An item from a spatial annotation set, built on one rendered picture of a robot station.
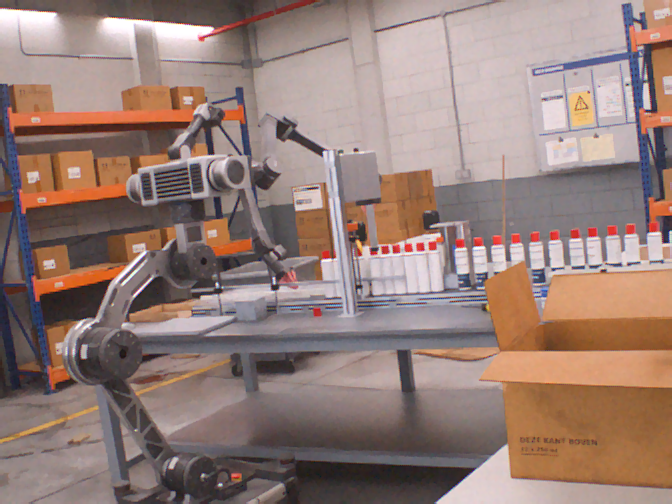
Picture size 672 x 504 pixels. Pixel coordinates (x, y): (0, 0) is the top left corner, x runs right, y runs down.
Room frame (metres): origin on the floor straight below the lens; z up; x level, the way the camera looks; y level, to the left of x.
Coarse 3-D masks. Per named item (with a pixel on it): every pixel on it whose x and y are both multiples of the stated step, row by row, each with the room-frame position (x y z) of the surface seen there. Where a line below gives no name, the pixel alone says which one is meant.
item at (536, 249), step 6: (534, 234) 2.84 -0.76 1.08; (534, 240) 2.84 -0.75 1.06; (534, 246) 2.83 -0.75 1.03; (540, 246) 2.83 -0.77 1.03; (534, 252) 2.84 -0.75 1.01; (540, 252) 2.83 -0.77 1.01; (534, 258) 2.84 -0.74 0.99; (540, 258) 2.83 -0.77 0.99; (534, 264) 2.84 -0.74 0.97; (540, 264) 2.83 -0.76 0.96; (534, 270) 2.84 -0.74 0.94; (540, 270) 2.83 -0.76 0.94; (534, 276) 2.84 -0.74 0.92; (540, 276) 2.83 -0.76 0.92; (534, 282) 2.85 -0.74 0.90; (540, 282) 2.83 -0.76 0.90
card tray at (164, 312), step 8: (168, 304) 3.81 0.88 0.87; (176, 304) 3.79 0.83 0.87; (184, 304) 3.76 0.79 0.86; (192, 304) 3.74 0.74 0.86; (136, 312) 3.65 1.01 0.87; (144, 312) 3.70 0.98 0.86; (152, 312) 3.75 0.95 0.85; (160, 312) 3.79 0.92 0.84; (168, 312) 3.49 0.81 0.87; (176, 312) 3.75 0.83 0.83; (184, 312) 3.69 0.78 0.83; (136, 320) 3.58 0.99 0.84; (144, 320) 3.56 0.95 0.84; (152, 320) 3.54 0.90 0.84; (160, 320) 3.51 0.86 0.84
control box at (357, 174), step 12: (336, 156) 3.02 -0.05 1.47; (348, 156) 3.02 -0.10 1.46; (360, 156) 3.04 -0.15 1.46; (372, 156) 3.07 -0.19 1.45; (336, 168) 3.03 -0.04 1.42; (348, 168) 3.01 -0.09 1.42; (360, 168) 3.04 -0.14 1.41; (372, 168) 3.07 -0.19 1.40; (348, 180) 3.01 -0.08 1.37; (360, 180) 3.04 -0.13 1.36; (372, 180) 3.06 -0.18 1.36; (348, 192) 3.01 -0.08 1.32; (360, 192) 3.03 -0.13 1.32; (372, 192) 3.06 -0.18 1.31
